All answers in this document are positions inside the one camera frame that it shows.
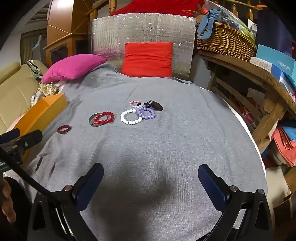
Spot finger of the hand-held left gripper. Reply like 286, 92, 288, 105
0, 128, 21, 145
13, 130, 43, 151

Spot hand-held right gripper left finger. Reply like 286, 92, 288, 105
28, 163, 104, 235

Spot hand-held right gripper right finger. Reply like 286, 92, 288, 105
198, 164, 274, 235

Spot orange cardboard box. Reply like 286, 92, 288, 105
14, 93, 69, 158

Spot red bead bracelet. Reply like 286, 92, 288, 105
93, 111, 115, 125

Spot purple bead bracelet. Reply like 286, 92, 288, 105
136, 107, 155, 120

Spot black woven hair band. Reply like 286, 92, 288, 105
148, 100, 164, 111

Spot person's left hand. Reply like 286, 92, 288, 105
0, 178, 17, 223

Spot beige leather sofa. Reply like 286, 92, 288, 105
0, 60, 49, 135

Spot beige floral cloth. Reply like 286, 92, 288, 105
31, 82, 59, 105

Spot silver metal bangle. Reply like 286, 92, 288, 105
89, 113, 110, 127

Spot grey blanket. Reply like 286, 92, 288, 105
14, 62, 267, 241

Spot black and white striped scarf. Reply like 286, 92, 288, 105
26, 60, 44, 82

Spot folded salmon cloths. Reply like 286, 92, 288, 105
273, 126, 296, 168

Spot pink pillow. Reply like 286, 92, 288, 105
42, 54, 109, 83

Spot floral printed box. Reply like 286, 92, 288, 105
240, 88, 266, 129

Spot wooden cabinet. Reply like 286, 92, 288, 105
43, 0, 93, 67

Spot wooden side table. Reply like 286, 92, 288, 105
198, 50, 296, 153

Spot white patterned box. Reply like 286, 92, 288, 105
249, 57, 273, 73

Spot red pillow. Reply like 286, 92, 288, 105
121, 42, 173, 78

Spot blue cardboard box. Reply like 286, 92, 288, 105
255, 44, 296, 91

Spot wicker basket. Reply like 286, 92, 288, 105
196, 22, 258, 62

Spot silver foil insulation mat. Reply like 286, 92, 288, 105
90, 13, 197, 80

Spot blue cloth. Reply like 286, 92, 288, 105
198, 9, 232, 40

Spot dark blue board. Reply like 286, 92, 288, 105
255, 7, 296, 58

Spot red cloth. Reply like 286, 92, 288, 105
110, 0, 205, 17

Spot black cable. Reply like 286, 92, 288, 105
0, 147, 63, 200

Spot maroon ring bangle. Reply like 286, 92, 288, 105
57, 125, 73, 134

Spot white bead bracelet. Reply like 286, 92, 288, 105
120, 109, 142, 125

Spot clear pink bead bracelet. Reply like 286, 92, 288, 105
129, 100, 151, 108

